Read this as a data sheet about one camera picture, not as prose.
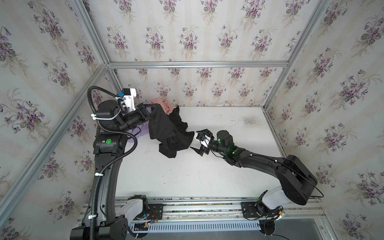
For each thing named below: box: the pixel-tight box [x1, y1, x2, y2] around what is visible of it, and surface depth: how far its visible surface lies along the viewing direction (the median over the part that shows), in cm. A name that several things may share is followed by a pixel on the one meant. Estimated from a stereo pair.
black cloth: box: [149, 104, 195, 158], surface depth 66 cm
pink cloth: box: [149, 98, 175, 115], surface depth 117 cm
